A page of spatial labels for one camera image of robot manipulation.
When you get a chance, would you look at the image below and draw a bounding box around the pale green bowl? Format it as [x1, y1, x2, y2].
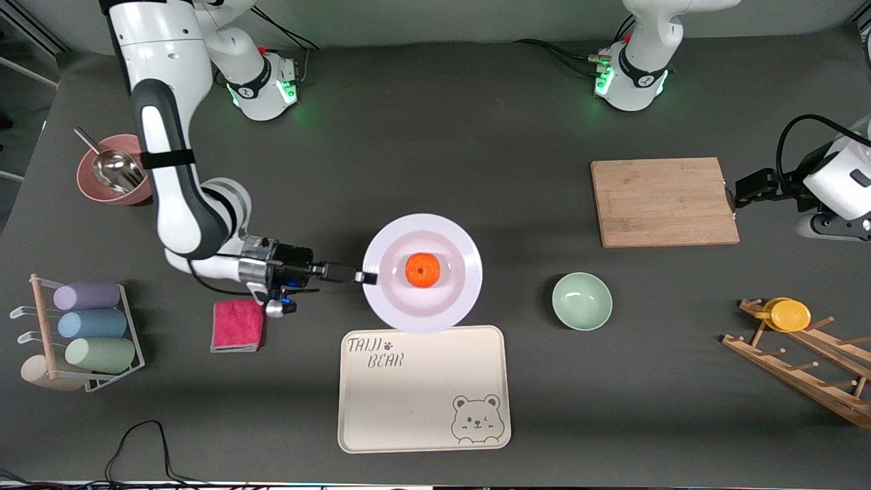
[551, 272, 614, 333]

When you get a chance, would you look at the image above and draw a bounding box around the pale green cup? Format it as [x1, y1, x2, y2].
[64, 336, 137, 375]

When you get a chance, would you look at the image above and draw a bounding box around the yellow mug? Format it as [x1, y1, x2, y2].
[753, 297, 812, 333]

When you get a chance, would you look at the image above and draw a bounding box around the beige cup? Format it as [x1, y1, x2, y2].
[20, 355, 86, 393]

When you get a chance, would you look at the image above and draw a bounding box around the black right arm base cable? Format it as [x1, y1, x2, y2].
[257, 10, 325, 86]

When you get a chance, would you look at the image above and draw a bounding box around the white round plate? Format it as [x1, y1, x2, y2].
[361, 213, 484, 335]

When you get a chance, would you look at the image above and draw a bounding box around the black left arm base cable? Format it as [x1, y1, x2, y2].
[513, 38, 600, 75]

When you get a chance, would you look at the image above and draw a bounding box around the purple cup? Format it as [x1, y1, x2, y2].
[52, 281, 122, 312]

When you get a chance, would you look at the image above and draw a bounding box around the black arm base cable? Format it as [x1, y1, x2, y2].
[257, 10, 325, 86]
[513, 38, 600, 75]

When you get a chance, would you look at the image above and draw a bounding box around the pink bowl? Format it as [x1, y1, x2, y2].
[76, 133, 154, 206]

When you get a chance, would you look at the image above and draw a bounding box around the black cable on table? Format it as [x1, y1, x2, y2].
[0, 419, 252, 490]

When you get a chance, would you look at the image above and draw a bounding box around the white wire cup rack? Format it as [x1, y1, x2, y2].
[9, 273, 146, 394]

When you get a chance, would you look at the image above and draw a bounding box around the metal scoop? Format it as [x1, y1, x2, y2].
[73, 127, 148, 195]

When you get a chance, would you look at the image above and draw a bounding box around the wooden cutting board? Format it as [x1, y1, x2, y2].
[590, 157, 742, 249]

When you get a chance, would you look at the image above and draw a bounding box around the wooden mug rack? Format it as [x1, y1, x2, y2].
[721, 298, 871, 429]

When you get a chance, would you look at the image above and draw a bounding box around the blue cup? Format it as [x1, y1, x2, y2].
[56, 309, 129, 340]

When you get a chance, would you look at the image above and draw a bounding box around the orange fruit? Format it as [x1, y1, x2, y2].
[404, 252, 442, 289]

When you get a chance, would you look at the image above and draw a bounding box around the folded pink cloth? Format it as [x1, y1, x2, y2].
[210, 298, 267, 354]

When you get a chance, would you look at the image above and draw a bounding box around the cream tray with bear print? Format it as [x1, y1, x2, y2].
[338, 325, 512, 455]

